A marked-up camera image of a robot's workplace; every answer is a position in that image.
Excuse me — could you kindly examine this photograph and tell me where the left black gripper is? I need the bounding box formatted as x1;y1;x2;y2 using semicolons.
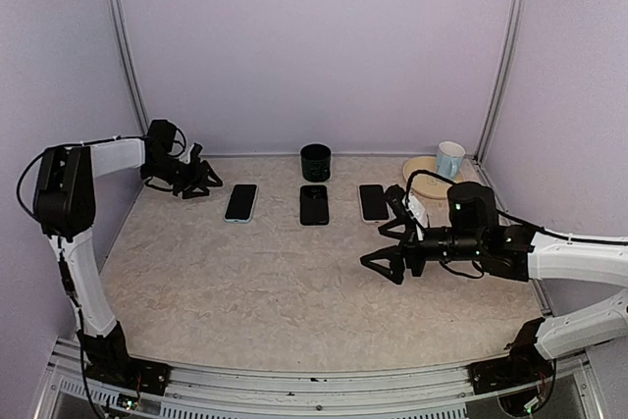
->
142;154;223;198

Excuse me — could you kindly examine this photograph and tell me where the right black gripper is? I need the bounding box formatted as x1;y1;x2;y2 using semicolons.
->
361;216;485;284

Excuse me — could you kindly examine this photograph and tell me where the pink phone case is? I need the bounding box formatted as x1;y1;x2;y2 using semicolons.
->
358;183;392;224

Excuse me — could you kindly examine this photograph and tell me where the light blue phone case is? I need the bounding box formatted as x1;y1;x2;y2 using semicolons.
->
224;183;259;224

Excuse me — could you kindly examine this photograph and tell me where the black phone case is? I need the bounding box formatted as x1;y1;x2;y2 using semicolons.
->
299;184;330;226

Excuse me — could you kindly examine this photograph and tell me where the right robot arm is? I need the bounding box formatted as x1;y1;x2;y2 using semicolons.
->
360;182;627;384

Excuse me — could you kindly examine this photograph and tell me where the beige round plate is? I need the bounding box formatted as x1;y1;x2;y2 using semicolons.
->
402;156;450;200

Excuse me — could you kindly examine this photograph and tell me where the light blue mug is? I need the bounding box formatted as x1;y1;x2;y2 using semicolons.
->
436;141;466;181

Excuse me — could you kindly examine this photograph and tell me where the dark green cup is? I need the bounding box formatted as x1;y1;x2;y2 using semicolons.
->
300;143;332;183

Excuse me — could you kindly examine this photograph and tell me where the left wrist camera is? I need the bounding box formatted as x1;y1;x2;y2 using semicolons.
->
179;143;202;164

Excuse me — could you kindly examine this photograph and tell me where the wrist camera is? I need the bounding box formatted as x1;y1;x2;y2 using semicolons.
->
179;143;202;164
385;184;429;229

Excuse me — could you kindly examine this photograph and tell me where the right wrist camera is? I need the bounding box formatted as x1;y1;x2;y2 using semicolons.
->
385;184;429;229

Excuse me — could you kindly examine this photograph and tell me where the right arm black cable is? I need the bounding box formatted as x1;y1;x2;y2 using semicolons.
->
404;169;628;246

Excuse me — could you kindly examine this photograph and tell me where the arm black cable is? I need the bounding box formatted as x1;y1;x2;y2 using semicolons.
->
404;169;628;246
16;151;50;224

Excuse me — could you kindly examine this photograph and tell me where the right aluminium frame post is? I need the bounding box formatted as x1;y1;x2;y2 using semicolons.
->
474;0;525;167

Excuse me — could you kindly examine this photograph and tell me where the aluminium frame post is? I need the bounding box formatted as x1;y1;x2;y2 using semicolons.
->
107;0;150;134
474;0;525;167

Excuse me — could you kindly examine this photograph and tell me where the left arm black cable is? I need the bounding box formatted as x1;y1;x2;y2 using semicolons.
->
16;151;50;224

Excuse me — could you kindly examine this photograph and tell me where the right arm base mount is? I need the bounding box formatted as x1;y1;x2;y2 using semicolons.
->
468;356;555;395

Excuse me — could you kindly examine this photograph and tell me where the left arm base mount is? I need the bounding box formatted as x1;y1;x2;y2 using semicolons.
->
85;358;172;396

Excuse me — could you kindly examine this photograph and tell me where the left aluminium frame post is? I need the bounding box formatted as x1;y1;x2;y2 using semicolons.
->
107;0;150;134

